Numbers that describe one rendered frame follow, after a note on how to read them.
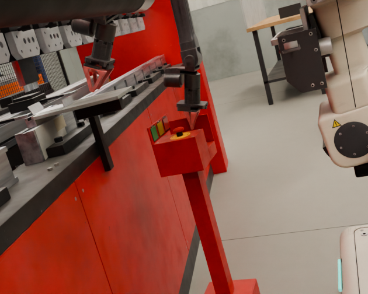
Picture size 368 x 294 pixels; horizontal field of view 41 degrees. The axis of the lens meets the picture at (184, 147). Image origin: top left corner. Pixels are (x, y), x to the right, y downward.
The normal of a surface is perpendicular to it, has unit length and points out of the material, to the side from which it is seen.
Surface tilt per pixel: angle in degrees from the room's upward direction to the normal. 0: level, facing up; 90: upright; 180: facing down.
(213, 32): 90
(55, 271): 90
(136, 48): 90
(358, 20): 90
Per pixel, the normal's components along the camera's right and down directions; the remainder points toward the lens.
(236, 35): -0.27, 0.30
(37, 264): 0.96, -0.21
